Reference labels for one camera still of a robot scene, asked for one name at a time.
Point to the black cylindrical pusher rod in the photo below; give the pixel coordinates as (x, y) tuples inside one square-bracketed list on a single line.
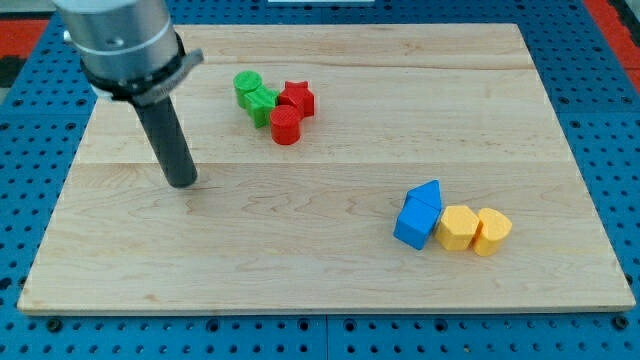
[(164, 133)]

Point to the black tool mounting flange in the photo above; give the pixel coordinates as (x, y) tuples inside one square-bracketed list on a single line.
[(153, 86)]

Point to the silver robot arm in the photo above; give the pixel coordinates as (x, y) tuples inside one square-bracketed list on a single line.
[(130, 52)]

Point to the green cylinder block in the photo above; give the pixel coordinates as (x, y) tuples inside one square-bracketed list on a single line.
[(245, 82)]

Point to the green star block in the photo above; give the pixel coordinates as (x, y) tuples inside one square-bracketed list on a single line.
[(259, 103)]

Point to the red cylinder block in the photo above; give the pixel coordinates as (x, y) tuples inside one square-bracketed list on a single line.
[(285, 124)]

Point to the red star block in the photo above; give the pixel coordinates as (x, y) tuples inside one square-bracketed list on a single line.
[(298, 95)]

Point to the light wooden board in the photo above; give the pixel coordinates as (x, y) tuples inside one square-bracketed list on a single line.
[(308, 228)]

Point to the blue cube block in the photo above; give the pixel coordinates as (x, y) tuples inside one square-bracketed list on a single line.
[(415, 223)]

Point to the blue triangle block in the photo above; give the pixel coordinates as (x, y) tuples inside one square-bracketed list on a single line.
[(428, 193)]

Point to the yellow pentagon block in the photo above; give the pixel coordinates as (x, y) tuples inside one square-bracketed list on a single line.
[(457, 227)]

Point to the yellow heart block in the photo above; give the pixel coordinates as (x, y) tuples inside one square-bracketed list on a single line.
[(494, 228)]

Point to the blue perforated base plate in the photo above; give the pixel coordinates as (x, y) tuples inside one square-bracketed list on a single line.
[(588, 55)]

